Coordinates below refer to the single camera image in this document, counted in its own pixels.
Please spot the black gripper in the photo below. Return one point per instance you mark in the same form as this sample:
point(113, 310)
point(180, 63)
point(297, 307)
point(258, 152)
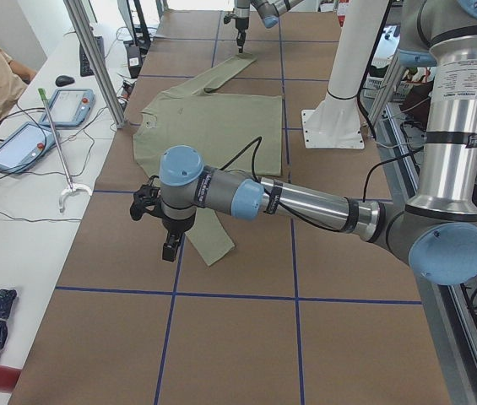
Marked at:
point(241, 24)
point(176, 225)

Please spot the olive green long-sleeve shirt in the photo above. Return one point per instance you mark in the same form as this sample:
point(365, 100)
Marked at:
point(206, 147)

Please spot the black power adapter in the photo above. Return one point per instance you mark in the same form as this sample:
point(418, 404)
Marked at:
point(134, 60)

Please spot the metal reacher grabber tool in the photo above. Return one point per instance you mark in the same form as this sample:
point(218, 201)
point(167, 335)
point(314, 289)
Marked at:
point(71, 187)

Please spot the far teach pendant tablet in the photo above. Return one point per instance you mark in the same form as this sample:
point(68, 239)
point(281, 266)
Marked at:
point(70, 107)

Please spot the teach pendant tablet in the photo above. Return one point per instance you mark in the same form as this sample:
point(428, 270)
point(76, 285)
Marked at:
point(70, 107)
point(24, 147)

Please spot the near teach pendant tablet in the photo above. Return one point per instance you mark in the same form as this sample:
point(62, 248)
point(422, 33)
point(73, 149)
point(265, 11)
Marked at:
point(24, 147)

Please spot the black computer mouse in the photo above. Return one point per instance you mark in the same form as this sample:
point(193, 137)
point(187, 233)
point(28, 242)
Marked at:
point(64, 80)

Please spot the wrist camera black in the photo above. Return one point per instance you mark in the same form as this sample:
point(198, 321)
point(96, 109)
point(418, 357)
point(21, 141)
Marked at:
point(146, 200)

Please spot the white camera mast base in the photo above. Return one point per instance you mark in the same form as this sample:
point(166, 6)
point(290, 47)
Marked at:
point(335, 123)

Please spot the aluminium frame post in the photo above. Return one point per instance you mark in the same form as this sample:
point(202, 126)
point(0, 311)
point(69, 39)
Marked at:
point(80, 21)

